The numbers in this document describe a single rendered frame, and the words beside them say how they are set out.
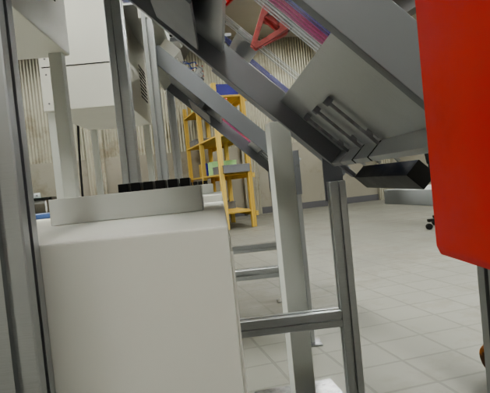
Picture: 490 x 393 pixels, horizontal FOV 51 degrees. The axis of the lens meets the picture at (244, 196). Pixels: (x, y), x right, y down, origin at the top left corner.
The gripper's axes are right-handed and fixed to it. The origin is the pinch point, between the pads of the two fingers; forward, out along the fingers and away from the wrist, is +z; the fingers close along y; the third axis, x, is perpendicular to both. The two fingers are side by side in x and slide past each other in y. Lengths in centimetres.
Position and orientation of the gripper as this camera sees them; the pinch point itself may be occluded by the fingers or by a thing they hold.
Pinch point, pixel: (255, 44)
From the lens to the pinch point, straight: 106.2
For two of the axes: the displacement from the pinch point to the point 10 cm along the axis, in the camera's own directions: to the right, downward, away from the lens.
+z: -6.3, 7.8, -0.1
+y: 0.5, 0.3, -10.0
